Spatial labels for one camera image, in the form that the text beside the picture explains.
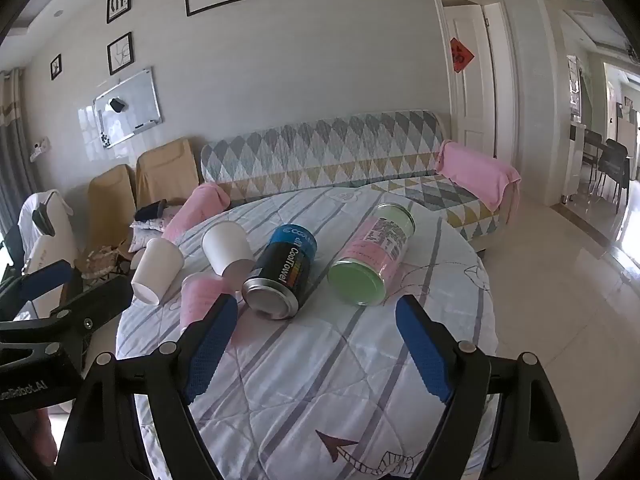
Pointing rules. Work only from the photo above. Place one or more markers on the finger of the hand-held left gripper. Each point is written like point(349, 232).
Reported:
point(47, 280)
point(100, 305)

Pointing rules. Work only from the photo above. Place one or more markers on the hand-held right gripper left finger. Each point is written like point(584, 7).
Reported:
point(207, 355)

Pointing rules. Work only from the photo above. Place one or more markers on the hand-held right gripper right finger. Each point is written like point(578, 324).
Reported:
point(425, 355)

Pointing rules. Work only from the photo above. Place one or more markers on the pink plastic cup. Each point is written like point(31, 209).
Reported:
point(199, 296)

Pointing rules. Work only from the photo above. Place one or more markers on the white paper cup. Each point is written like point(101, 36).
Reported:
point(159, 270)
point(225, 247)

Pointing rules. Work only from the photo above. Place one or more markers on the person's left forearm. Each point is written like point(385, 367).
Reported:
point(36, 435)

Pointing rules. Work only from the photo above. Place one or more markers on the white covered chair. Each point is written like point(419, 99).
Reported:
point(50, 245)

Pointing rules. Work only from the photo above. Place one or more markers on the brown woven bag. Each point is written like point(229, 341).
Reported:
point(102, 262)

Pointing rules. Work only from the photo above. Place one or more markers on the patterned cushion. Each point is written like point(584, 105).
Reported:
point(147, 235)

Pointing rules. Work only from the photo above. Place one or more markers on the beige covered chair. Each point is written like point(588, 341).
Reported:
point(112, 195)
point(167, 170)

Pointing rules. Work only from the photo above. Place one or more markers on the pink canister with green lid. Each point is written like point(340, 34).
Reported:
point(371, 255)

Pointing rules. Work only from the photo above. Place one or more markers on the black and blue can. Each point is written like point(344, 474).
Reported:
point(286, 270)

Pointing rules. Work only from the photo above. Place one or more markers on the grey curtain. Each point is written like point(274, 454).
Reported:
point(12, 160)

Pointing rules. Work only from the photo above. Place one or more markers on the pink towel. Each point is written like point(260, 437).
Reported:
point(475, 170)
point(197, 205)

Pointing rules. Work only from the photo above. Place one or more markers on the black whiteboard eraser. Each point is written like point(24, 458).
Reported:
point(118, 104)

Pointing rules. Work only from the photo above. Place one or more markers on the whiteboard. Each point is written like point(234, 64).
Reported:
point(132, 105)

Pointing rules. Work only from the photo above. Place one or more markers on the small black framed picture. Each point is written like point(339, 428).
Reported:
point(55, 67)

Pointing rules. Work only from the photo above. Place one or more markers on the sofa with diamond-pattern cover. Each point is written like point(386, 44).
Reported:
point(325, 152)

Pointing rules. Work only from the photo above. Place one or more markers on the black dining chair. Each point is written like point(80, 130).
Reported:
point(614, 165)
point(592, 150)

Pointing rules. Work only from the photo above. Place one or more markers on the white door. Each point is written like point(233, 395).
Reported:
point(470, 90)

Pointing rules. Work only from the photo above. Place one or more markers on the red door decoration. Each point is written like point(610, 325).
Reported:
point(462, 55)

